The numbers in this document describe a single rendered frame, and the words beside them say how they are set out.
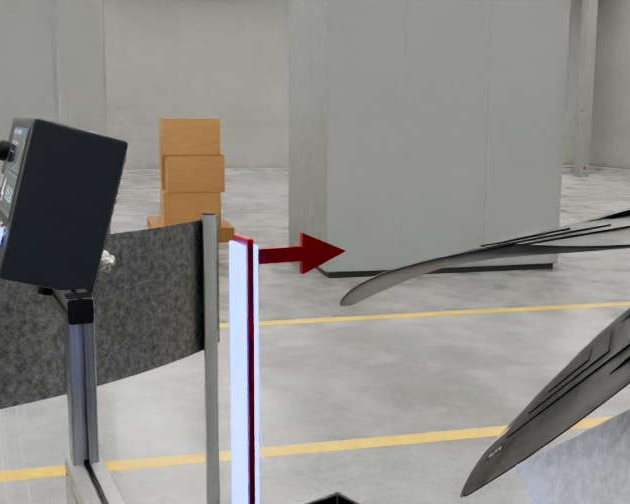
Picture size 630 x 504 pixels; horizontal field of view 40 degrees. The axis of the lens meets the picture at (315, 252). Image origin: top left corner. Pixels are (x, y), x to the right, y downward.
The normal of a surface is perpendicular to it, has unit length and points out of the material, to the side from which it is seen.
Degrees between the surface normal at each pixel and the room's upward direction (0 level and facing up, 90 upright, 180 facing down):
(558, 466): 55
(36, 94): 90
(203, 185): 90
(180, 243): 90
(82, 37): 90
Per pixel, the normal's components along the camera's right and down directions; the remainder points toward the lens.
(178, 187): 0.23, 0.15
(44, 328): 0.69, 0.12
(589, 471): -0.41, -0.45
